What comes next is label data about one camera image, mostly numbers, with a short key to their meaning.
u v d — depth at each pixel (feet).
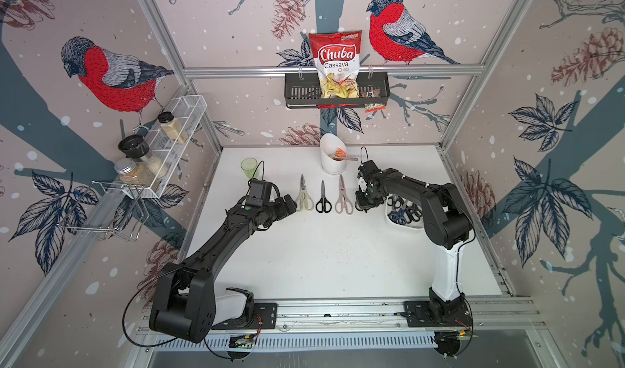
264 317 2.40
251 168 3.51
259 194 2.20
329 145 3.50
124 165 1.97
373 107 2.95
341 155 3.47
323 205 3.24
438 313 2.14
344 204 3.30
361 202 2.95
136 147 2.00
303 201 3.30
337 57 2.67
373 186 2.48
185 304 1.32
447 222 1.76
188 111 2.98
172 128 2.42
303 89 3.12
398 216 3.10
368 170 2.71
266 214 2.16
